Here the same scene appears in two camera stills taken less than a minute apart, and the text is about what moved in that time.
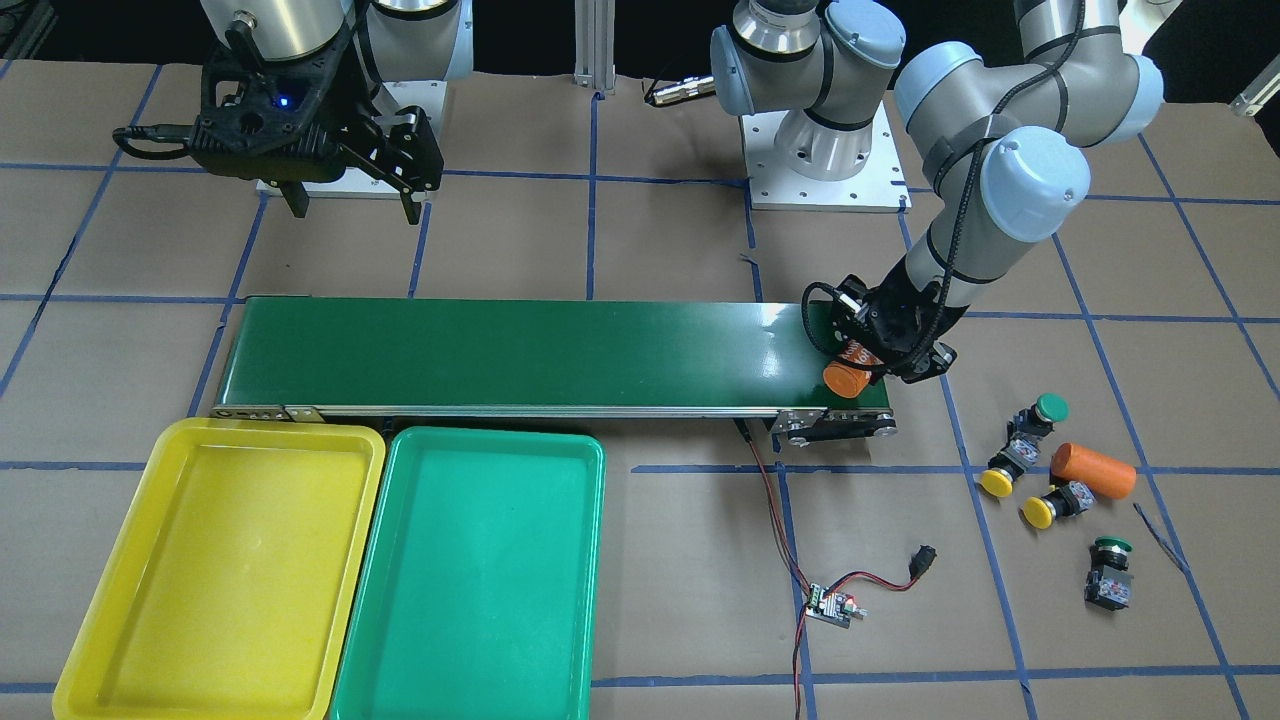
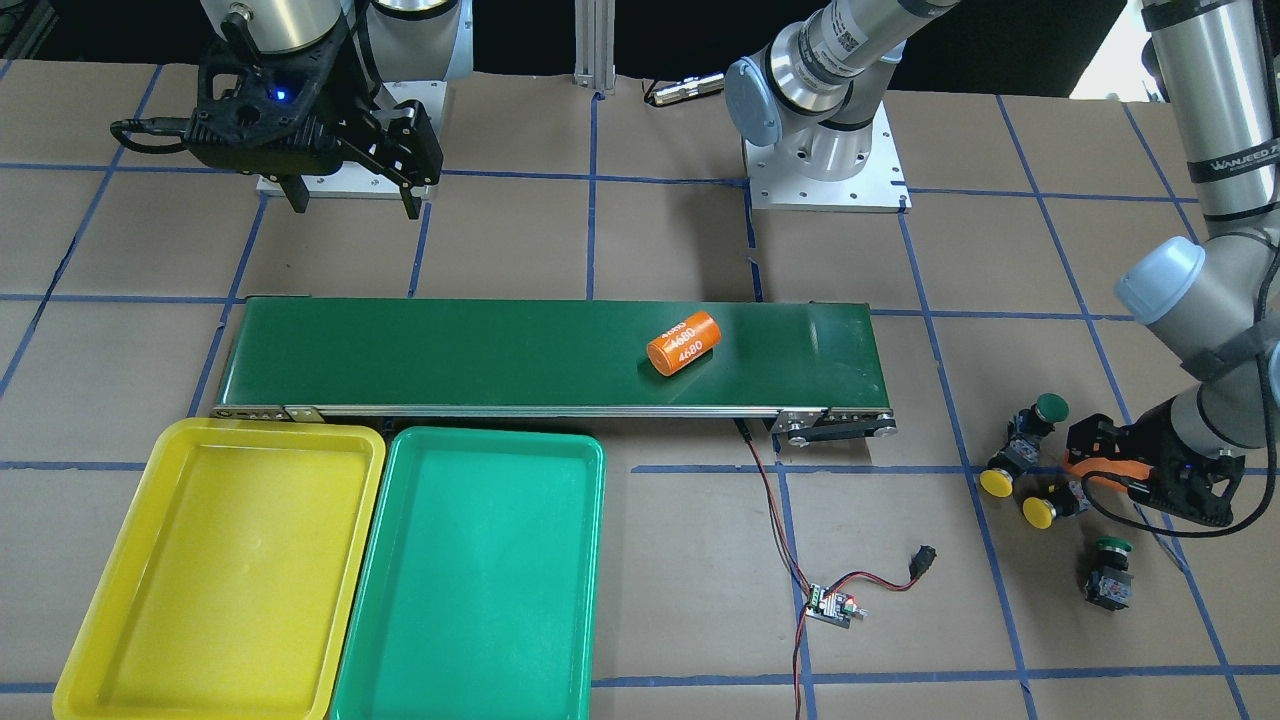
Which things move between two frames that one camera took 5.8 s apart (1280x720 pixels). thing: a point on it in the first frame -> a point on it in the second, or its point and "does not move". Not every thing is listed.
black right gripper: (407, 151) does not move
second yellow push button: (1069, 500) does not move
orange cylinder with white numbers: (848, 381) -> (684, 343)
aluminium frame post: (594, 45) does not move
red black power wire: (747, 430) does not move
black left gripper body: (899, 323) -> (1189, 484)
